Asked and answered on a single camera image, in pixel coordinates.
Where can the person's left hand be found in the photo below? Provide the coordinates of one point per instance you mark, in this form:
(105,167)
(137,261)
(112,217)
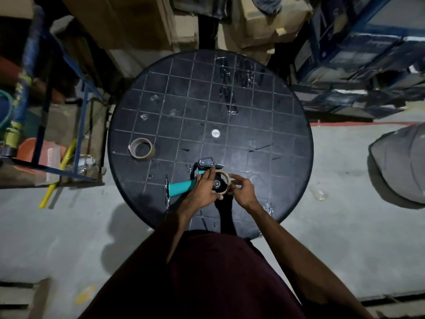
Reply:
(199,192)

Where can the person's right hand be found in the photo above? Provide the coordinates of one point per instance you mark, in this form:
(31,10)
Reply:
(245,192)

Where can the teal tape dispenser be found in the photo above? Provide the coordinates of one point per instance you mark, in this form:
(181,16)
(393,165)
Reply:
(179,188)

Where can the brown tape roll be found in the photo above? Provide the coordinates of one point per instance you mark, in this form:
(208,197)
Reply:
(228,180)

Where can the cardboard tape roll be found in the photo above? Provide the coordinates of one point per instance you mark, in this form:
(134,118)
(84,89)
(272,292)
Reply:
(132,152)

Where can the person's right forearm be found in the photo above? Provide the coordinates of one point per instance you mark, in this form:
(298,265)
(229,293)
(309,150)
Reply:
(292,255)

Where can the person's left forearm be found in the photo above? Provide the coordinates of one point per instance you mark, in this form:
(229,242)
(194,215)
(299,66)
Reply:
(177,232)

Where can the person's maroon shirt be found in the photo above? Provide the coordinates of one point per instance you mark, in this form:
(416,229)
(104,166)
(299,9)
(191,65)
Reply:
(215,282)

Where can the small white round cap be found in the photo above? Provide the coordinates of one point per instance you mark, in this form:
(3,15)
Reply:
(215,133)

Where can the crumpled plastic scrap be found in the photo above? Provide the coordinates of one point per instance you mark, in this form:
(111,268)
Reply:
(320,195)

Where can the crumpled clear plastic wrap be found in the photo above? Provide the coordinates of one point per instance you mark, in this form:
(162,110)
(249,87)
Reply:
(83,164)

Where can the blue metal trolley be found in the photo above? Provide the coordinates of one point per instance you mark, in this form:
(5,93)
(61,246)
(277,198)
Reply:
(81,129)

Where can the yellow stick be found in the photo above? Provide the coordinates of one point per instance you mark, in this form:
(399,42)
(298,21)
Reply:
(46,197)

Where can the grey sack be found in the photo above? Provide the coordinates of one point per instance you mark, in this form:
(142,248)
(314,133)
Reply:
(401,162)

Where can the orange plastic dustpan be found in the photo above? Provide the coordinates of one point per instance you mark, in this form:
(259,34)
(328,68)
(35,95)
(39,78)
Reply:
(26,152)

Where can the pile of brown cardboard boxes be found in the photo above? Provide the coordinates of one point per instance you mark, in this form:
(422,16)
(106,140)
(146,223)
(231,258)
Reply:
(126,19)

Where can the grey taped package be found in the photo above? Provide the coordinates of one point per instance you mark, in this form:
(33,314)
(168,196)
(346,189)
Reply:
(199,4)

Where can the wooden pallet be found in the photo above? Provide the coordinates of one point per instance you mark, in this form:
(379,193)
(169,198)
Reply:
(20,295)
(395,307)

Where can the dark cloth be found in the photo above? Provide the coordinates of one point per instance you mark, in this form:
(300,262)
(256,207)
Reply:
(267,4)

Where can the stack of blue printed boxes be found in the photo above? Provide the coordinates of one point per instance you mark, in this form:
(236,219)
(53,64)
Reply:
(365,39)

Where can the green plastic bucket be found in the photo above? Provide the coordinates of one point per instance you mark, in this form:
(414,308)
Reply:
(6,96)

